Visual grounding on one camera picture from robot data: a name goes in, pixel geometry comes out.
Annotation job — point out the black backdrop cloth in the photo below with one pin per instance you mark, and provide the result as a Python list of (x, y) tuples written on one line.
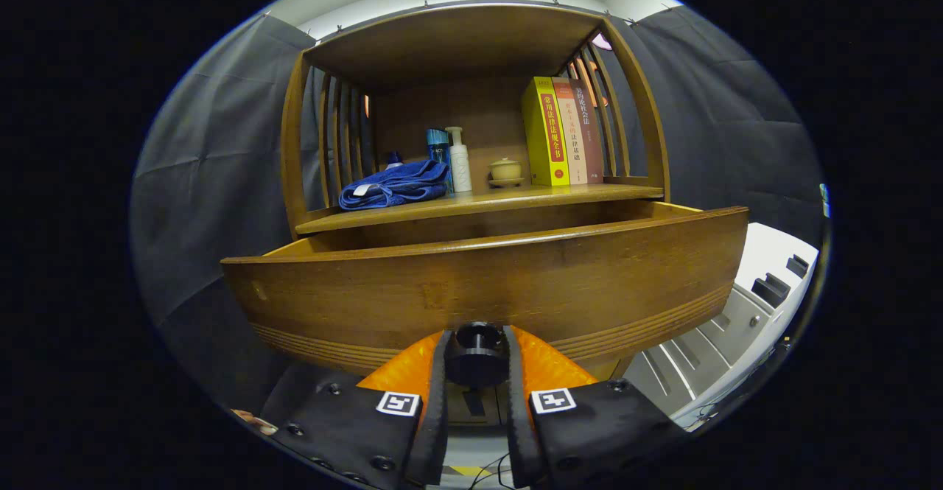
[(206, 180)]

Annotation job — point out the small white blue-capped bottle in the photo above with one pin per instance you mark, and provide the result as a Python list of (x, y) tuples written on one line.
[(394, 158)]

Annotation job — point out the white pump bottle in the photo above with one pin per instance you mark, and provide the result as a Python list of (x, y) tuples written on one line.
[(460, 166)]

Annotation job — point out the blue towel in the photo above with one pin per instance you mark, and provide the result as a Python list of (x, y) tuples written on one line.
[(398, 184)]

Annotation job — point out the orange and white book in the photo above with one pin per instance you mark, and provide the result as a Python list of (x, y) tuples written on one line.
[(571, 144)]

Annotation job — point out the wooden drawer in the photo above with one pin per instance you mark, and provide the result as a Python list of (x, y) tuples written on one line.
[(479, 284)]

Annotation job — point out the wooden cabinet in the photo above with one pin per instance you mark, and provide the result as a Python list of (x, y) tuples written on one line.
[(457, 48)]

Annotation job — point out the beige lidded teacup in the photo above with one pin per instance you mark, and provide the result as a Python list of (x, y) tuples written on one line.
[(506, 171)]

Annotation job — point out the brown book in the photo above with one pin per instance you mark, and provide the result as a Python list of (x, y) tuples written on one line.
[(589, 136)]

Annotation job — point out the blue bottle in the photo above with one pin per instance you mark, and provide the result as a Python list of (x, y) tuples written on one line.
[(439, 147)]

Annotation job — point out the wooden countertop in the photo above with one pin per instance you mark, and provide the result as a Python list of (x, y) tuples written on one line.
[(516, 197)]

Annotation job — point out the yellow book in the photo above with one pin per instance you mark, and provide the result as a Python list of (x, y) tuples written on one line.
[(534, 129)]

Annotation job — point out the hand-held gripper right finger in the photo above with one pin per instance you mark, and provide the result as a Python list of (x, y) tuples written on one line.
[(517, 424)]

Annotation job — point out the white side unit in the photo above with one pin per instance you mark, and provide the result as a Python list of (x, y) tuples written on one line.
[(737, 328)]

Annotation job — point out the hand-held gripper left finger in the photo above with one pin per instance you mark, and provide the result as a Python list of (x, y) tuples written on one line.
[(436, 416)]

